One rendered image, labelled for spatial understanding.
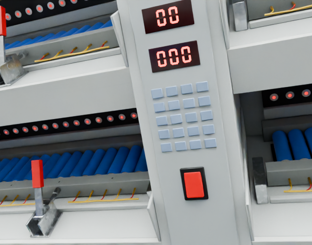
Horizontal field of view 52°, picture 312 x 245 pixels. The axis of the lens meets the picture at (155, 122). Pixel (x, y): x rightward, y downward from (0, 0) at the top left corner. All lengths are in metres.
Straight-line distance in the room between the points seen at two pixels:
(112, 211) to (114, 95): 0.16
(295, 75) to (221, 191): 0.13
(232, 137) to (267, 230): 0.11
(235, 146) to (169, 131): 0.06
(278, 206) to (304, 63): 0.16
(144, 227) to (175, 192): 0.08
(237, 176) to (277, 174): 0.08
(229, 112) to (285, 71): 0.06
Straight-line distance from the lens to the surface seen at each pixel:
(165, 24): 0.30
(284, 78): 0.31
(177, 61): 0.30
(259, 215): 0.37
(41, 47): 0.44
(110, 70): 0.33
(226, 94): 0.30
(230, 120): 0.31
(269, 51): 0.30
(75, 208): 0.45
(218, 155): 0.31
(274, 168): 0.39
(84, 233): 0.42
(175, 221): 0.35
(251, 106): 0.51
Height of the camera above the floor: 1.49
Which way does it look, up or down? 10 degrees down
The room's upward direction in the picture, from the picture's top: 10 degrees counter-clockwise
